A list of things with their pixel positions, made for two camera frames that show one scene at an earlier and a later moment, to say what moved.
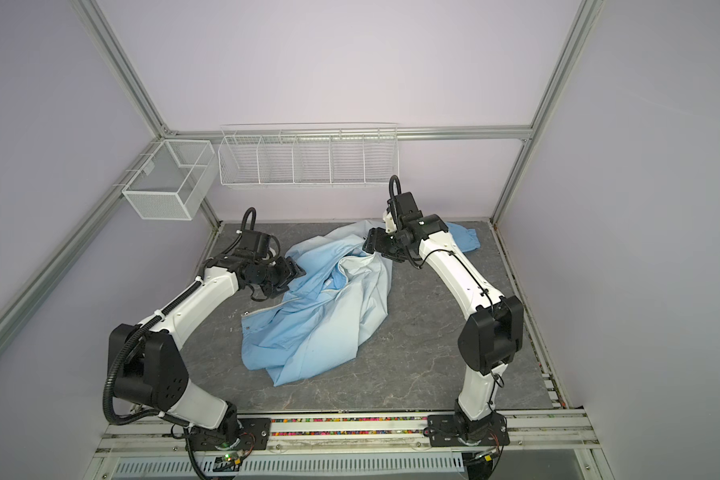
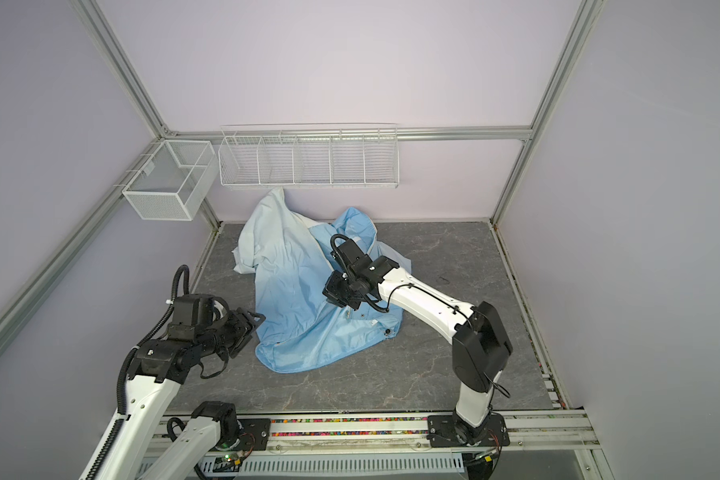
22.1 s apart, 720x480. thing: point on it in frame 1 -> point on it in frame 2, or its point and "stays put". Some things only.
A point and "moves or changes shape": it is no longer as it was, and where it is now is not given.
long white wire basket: [309, 154] stays put
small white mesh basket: [175, 181] stays put
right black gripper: [377, 242] -> [332, 292]
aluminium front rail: [548, 431] stays put
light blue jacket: [334, 306] moves or changes shape
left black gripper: [290, 270] -> [245, 325]
